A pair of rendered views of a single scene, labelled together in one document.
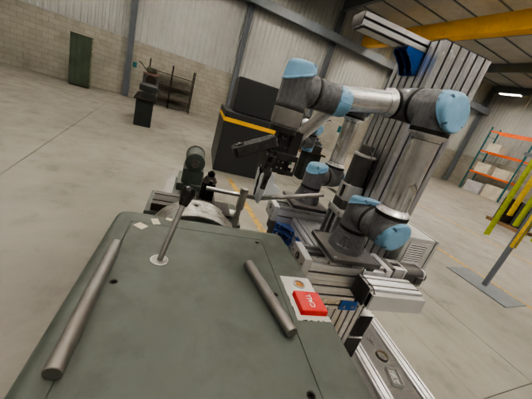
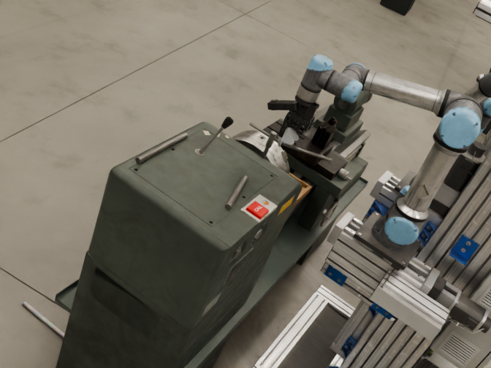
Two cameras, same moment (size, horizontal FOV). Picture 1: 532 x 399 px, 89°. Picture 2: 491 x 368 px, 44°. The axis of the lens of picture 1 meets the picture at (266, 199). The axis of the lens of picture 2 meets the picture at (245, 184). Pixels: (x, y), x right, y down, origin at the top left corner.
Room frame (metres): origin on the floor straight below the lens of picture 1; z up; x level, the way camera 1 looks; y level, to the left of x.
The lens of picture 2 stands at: (-0.88, -1.09, 2.45)
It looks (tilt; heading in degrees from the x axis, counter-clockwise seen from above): 34 degrees down; 37
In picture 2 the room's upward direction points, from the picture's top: 23 degrees clockwise
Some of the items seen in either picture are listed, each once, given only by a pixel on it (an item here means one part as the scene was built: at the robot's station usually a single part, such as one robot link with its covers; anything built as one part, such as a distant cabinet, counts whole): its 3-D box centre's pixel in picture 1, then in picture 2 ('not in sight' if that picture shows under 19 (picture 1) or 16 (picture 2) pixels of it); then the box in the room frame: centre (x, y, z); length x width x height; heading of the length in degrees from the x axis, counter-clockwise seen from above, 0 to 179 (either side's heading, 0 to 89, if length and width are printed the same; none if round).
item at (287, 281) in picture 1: (299, 306); (256, 213); (0.50, -0.14, 1.23); 0.13 x 0.08 x 0.06; 19
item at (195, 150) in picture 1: (193, 167); (347, 107); (1.97, 0.60, 1.01); 0.30 x 0.20 x 0.29; 19
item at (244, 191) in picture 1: (239, 207); (268, 145); (0.69, 0.06, 1.34); 0.02 x 0.02 x 0.12
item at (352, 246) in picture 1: (349, 236); (395, 228); (1.05, -0.38, 1.21); 0.15 x 0.15 x 0.10
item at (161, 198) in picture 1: (191, 206); (304, 149); (1.43, 0.40, 0.95); 0.43 x 0.18 x 0.04; 109
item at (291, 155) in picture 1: (279, 150); (301, 113); (0.71, 0.01, 1.52); 0.09 x 0.08 x 0.12; 110
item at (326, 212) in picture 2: not in sight; (326, 201); (1.54, 0.20, 0.73); 0.27 x 0.12 x 0.27; 19
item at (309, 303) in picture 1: (309, 304); (257, 210); (0.48, -0.16, 1.26); 0.06 x 0.06 x 0.02; 19
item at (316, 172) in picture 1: (316, 174); not in sight; (1.53, -0.23, 1.33); 0.13 x 0.12 x 0.14; 130
